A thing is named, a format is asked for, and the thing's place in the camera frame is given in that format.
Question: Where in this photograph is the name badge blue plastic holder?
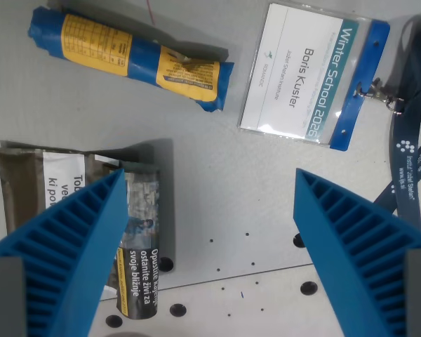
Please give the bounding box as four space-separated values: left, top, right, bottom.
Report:
237 2 391 152

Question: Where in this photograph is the grey tobacco pouch warning label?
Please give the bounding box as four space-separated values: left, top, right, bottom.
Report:
0 140 161 319

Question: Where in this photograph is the thin red wire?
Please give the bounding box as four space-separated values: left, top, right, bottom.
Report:
145 0 157 25

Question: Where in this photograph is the dark blue printed lanyard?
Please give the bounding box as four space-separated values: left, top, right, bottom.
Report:
373 10 421 234

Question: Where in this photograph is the blue rolled bag yellow label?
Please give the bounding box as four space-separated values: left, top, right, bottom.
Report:
28 6 235 113

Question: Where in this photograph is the metal lanyard clip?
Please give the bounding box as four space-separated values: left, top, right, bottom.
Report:
354 77 405 115

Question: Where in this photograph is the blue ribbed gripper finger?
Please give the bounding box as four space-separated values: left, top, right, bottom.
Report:
292 168 421 337
0 168 130 337

